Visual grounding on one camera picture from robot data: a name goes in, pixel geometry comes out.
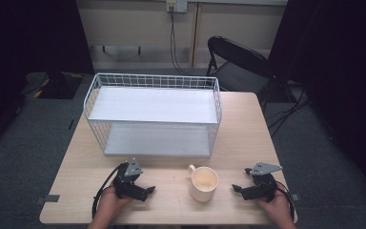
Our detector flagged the white wire shelf rack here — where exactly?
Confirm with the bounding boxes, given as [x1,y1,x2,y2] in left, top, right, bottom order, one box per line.
[83,73,223,158]

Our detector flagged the black wall power cable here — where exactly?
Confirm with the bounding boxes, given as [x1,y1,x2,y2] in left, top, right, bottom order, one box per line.
[169,6,193,77]

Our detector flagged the dark curtain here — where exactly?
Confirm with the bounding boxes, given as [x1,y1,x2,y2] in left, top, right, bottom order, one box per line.
[267,0,366,204]

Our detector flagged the white wall outlet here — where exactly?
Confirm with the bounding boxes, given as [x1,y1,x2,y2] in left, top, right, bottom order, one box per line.
[166,0,189,14]

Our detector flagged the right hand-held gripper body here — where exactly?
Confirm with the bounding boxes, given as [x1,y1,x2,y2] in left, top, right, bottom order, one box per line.
[244,162,284,203]

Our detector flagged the person's left hand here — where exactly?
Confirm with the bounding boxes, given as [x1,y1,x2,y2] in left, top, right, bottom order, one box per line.
[96,185,133,221]

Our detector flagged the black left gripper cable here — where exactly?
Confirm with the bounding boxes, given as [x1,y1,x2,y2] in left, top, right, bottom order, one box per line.
[91,163,124,220]

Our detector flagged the black stand base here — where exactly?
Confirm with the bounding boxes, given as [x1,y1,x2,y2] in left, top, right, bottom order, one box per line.
[20,71,85,100]

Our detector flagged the black floor cables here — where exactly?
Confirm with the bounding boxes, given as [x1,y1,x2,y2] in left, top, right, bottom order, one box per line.
[266,83,313,138]

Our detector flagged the black folding chair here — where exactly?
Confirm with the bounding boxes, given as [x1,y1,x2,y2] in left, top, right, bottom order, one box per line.
[205,35,276,97]

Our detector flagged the cream ceramic cup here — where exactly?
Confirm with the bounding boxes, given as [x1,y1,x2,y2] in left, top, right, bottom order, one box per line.
[187,164,219,203]

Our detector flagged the person's right hand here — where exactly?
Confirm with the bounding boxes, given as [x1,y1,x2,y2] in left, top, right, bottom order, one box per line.
[256,189,293,221]

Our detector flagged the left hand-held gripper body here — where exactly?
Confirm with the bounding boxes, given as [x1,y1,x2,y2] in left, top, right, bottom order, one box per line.
[112,158,145,200]

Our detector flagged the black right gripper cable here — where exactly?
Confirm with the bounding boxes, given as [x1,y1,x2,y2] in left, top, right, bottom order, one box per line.
[275,180,297,221]

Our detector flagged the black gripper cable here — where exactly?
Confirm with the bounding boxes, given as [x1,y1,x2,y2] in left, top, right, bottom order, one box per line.
[91,163,124,220]
[275,180,297,221]

